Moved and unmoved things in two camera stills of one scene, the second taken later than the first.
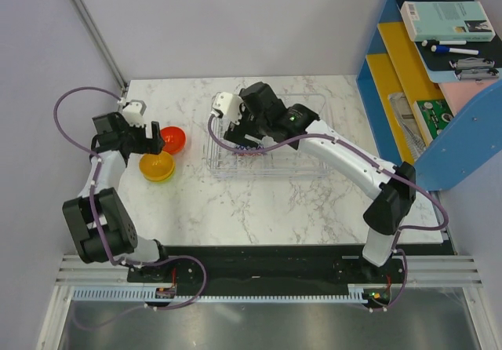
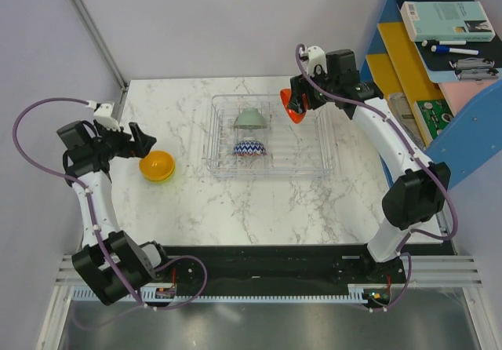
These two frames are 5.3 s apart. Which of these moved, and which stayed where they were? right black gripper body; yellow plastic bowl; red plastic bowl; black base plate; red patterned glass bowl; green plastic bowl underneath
Moved: red plastic bowl; right black gripper body
Stayed: yellow plastic bowl; green plastic bowl underneath; black base plate; red patterned glass bowl
